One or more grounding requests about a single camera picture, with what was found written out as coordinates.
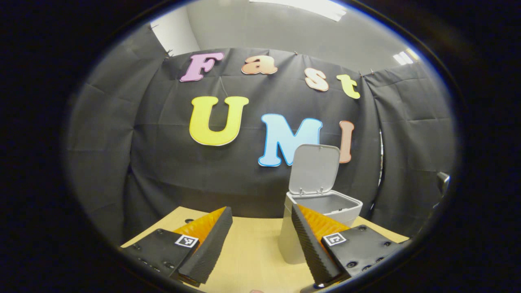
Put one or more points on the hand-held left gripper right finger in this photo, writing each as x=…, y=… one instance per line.
x=311, y=252

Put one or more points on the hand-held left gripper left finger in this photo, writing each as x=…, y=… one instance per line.
x=211, y=248

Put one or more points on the white desktop garbage bin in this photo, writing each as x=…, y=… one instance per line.
x=315, y=171

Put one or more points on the wooden desktop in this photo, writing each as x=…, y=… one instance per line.
x=252, y=252

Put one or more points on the black backdrop cloth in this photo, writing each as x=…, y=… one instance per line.
x=183, y=175

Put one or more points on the small ceiling light panel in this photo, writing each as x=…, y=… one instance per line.
x=405, y=57

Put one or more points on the large ceiling light panel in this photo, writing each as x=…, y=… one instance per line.
x=309, y=8

